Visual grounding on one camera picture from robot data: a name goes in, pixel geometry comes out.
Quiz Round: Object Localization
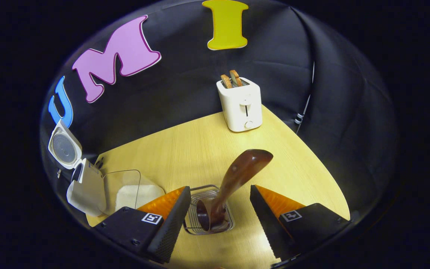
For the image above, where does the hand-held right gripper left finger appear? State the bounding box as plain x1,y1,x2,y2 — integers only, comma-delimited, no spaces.
96,186,192,264

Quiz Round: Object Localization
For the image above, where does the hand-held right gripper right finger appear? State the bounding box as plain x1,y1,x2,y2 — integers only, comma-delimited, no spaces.
250,185,350,262

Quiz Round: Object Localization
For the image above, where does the brown wooden spoon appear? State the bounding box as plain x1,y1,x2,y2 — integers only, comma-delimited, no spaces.
196,149,274,232

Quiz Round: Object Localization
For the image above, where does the white rice cooker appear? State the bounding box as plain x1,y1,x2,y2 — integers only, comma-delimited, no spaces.
48,120,107,217

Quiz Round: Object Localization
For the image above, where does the clear plastic container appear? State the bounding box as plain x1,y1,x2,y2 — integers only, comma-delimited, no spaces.
103,169,165,216

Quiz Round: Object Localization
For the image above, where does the white toaster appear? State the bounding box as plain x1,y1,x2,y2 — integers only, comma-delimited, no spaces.
216,77,263,132

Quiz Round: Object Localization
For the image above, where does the black backdrop cloth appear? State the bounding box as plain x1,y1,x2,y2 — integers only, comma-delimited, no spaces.
40,0,400,225

